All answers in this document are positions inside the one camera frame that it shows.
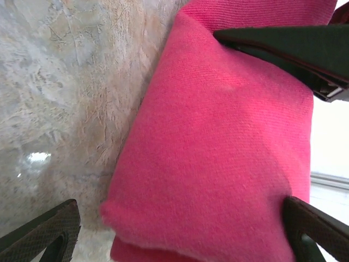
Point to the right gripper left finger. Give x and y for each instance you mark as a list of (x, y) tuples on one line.
[(32, 234)]

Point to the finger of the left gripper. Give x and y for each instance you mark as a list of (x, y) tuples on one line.
[(300, 52)]

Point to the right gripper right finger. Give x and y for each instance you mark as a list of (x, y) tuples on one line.
[(313, 226)]

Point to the pink long pants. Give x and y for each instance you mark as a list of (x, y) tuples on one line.
[(204, 136)]

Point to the aluminium side rail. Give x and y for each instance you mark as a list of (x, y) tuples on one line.
[(332, 181)]

